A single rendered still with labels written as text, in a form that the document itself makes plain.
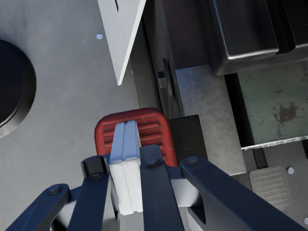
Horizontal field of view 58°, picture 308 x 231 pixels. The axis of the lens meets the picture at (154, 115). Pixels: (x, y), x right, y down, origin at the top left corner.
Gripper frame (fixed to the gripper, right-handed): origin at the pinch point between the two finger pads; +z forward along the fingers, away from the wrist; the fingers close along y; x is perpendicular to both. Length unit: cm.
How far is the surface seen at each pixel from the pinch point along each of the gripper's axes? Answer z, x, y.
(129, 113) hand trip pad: 5.3, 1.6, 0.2
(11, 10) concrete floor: 100, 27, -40
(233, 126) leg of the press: 15.4, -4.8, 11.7
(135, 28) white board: 50, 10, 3
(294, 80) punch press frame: 16.9, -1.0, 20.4
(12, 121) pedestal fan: 80, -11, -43
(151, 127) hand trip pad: 4.6, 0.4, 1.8
